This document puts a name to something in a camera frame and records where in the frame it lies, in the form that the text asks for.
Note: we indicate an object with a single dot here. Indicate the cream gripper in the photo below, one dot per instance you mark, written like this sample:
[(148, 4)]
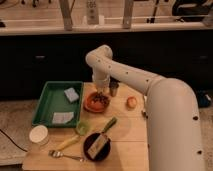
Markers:
[(104, 88)]

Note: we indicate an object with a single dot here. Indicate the black round plate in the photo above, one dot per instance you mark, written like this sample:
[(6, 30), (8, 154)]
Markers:
[(104, 152)]

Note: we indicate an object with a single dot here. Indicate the dark blue bag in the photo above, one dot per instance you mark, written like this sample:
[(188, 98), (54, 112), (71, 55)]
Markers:
[(203, 99)]

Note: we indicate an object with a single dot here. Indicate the silver metal fork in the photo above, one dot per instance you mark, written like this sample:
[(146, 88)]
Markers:
[(58, 154)]

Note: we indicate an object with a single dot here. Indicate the grey folded cloth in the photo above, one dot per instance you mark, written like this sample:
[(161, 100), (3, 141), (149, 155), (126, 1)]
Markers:
[(62, 117)]

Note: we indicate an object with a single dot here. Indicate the dark metal cup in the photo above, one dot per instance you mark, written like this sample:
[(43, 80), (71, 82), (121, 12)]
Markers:
[(113, 88)]

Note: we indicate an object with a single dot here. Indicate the red orange bowl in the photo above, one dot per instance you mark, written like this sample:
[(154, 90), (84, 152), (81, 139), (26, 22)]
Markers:
[(95, 107)]

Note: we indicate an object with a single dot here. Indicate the black white ladle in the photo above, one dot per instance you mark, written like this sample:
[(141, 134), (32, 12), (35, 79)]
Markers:
[(144, 108)]

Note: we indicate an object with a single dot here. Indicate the small green cup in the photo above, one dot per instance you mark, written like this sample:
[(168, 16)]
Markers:
[(82, 128)]

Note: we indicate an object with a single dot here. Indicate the dark grape bunch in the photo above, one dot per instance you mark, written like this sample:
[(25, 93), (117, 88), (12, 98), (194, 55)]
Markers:
[(101, 98)]

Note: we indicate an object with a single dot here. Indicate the orange peach fruit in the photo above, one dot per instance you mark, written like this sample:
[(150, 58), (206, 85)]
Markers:
[(131, 102)]

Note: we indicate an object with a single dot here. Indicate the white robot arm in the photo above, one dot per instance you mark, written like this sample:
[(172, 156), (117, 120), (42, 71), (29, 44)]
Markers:
[(173, 126)]

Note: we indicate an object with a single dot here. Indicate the green plastic tray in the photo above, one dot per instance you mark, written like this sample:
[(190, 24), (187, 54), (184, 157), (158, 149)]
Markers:
[(53, 100)]

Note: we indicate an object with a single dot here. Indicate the white round container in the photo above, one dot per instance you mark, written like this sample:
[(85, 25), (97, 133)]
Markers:
[(39, 135)]

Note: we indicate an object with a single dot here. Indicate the blue grey sponge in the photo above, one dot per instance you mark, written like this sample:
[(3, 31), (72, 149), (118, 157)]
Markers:
[(71, 94)]

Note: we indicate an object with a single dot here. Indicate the green handled spatula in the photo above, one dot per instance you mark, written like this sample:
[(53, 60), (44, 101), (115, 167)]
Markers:
[(101, 140)]

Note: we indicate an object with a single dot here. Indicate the yellow handled utensil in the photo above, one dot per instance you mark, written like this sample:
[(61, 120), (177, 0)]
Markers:
[(68, 142)]

